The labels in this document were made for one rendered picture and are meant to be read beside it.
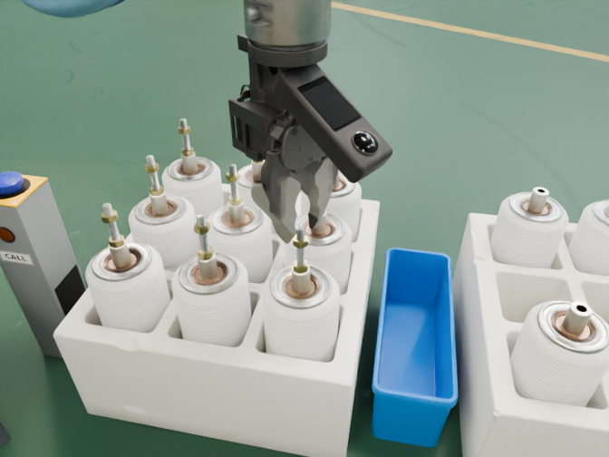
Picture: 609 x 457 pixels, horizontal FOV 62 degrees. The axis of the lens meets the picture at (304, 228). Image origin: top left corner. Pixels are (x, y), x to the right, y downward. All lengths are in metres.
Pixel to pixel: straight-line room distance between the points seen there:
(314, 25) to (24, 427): 0.70
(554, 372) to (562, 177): 0.88
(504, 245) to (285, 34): 0.51
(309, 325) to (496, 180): 0.87
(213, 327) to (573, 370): 0.41
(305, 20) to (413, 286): 0.61
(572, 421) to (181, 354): 0.45
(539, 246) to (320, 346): 0.36
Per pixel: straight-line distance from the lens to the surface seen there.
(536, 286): 0.84
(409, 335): 0.92
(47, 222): 0.80
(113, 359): 0.73
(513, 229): 0.80
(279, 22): 0.44
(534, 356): 0.64
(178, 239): 0.76
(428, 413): 0.73
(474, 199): 1.29
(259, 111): 0.49
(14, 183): 0.77
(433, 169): 1.38
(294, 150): 0.48
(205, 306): 0.63
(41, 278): 0.82
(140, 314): 0.70
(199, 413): 0.76
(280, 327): 0.62
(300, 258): 0.59
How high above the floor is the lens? 0.69
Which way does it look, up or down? 37 degrees down
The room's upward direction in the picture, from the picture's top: straight up
